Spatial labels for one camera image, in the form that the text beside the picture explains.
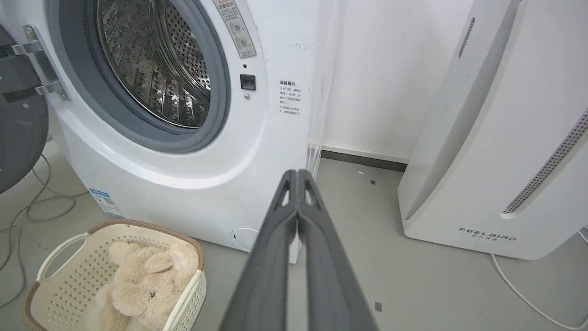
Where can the cream perforated laundry basket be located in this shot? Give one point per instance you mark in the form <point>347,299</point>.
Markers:
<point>69,285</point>

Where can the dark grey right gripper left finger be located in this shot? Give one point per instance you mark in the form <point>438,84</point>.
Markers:
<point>262,271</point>

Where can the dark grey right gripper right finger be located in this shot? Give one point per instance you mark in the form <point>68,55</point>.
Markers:
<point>328,276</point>

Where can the dark washing machine door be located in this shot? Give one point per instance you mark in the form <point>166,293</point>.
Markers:
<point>18,110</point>

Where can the beige plush toy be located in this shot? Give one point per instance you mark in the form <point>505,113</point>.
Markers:
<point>142,289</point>

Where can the white air purifier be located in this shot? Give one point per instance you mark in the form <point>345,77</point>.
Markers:
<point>500,128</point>

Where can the white front-load washing machine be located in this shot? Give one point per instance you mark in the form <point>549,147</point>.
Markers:
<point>174,151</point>

